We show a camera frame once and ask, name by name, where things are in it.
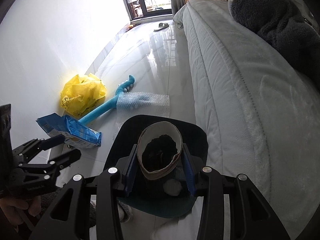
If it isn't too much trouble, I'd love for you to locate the bubble wrap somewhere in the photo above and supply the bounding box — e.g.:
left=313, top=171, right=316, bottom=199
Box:
left=116, top=92, right=170, bottom=130

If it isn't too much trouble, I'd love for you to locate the cardboard tape roll core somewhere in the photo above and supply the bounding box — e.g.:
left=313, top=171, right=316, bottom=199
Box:
left=136, top=121, right=183, bottom=180

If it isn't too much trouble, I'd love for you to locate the black trash bin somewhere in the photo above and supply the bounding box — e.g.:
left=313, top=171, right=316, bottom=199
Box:
left=104, top=115, right=208, bottom=218

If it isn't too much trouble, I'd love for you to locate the person's left hand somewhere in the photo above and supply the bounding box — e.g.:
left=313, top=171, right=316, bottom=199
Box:
left=1, top=196, right=41, bottom=227

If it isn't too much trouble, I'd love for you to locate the blue snack bag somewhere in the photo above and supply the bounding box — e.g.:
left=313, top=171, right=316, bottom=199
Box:
left=36, top=113, right=102, bottom=148

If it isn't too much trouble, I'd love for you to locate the crumpled yellow plastic bag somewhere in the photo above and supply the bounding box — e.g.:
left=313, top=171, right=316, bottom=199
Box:
left=60, top=73, right=107, bottom=118

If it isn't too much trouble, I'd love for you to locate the blue toy guitar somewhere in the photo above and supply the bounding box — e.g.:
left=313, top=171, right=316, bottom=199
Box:
left=79, top=75, right=135, bottom=125

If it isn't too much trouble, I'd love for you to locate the grey bed mattress sheet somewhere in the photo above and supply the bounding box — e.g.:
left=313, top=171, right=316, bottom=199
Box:
left=174, top=0, right=319, bottom=239

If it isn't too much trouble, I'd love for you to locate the green slipper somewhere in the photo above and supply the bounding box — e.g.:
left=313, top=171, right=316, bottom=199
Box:
left=153, top=23, right=169, bottom=32

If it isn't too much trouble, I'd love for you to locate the dark grey fleece blanket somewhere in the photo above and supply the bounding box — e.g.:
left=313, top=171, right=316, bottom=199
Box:
left=228, top=0, right=319, bottom=89

